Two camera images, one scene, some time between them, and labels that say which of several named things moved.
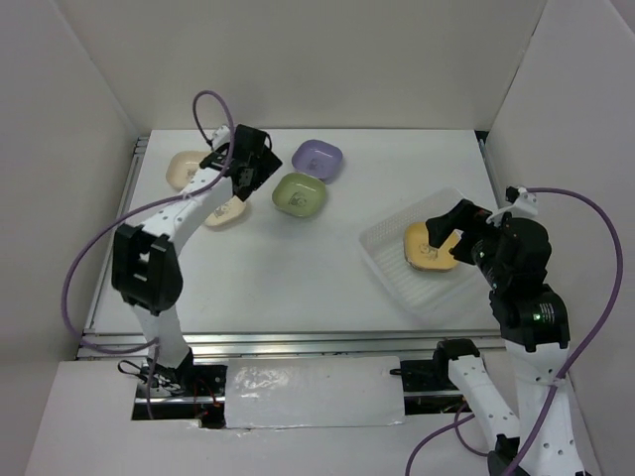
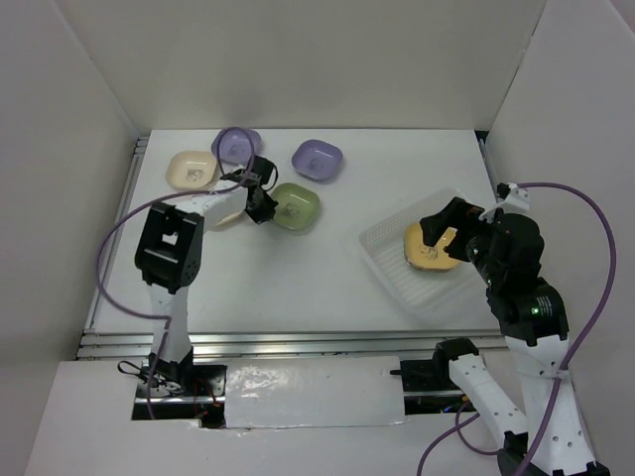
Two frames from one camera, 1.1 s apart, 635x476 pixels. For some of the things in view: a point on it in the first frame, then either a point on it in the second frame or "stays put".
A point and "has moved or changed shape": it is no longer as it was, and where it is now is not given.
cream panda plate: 182,166 stays put
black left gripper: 268,165 → 267,212
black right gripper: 463,214 stays put
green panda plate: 299,194 has moved or changed shape
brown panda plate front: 432,264 stays put
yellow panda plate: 421,255 stays put
